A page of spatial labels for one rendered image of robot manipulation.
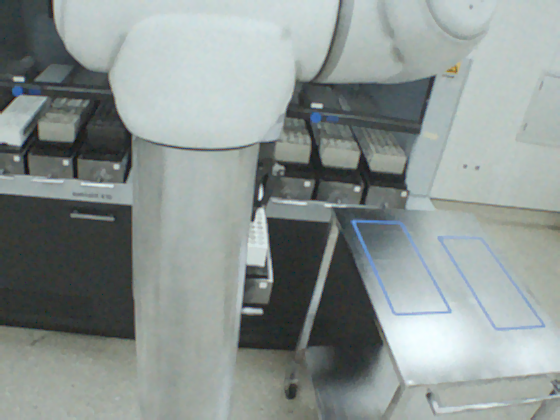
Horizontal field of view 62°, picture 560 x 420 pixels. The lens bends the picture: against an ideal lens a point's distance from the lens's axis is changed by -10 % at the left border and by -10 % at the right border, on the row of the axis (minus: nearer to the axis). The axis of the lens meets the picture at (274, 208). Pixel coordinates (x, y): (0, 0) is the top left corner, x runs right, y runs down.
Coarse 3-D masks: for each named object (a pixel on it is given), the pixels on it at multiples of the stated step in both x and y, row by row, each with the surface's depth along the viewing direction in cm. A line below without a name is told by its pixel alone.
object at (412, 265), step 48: (384, 240) 127; (432, 240) 130; (480, 240) 134; (384, 288) 111; (432, 288) 114; (480, 288) 116; (528, 288) 119; (384, 336) 99; (432, 336) 100; (480, 336) 102; (528, 336) 104; (288, 384) 175; (336, 384) 153; (384, 384) 155; (432, 384) 89; (480, 384) 92
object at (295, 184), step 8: (272, 168) 150; (288, 168) 150; (288, 176) 149; (296, 176) 149; (304, 176) 150; (312, 176) 152; (280, 184) 150; (288, 184) 150; (296, 184) 150; (304, 184) 150; (312, 184) 151; (272, 192) 151; (280, 192) 151; (288, 192) 152; (296, 192) 152; (304, 192) 152; (272, 200) 148; (280, 200) 148; (288, 200) 149; (296, 200) 149
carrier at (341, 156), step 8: (328, 144) 155; (328, 152) 154; (336, 152) 154; (344, 152) 154; (352, 152) 154; (328, 160) 155; (336, 160) 155; (344, 160) 156; (352, 160) 156; (352, 168) 157
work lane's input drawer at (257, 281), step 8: (264, 208) 134; (264, 216) 131; (248, 272) 110; (256, 272) 110; (264, 272) 111; (248, 280) 110; (256, 280) 110; (264, 280) 110; (248, 288) 111; (256, 288) 111; (264, 288) 111; (248, 296) 112; (256, 296) 113; (264, 296) 113; (248, 312) 109; (256, 312) 109
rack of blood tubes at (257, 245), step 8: (256, 216) 119; (256, 224) 117; (264, 224) 117; (256, 232) 114; (264, 232) 115; (256, 240) 112; (264, 240) 112; (248, 248) 110; (256, 248) 110; (264, 248) 110; (248, 256) 111; (256, 256) 111; (264, 256) 111; (248, 264) 112; (256, 264) 112; (264, 264) 113
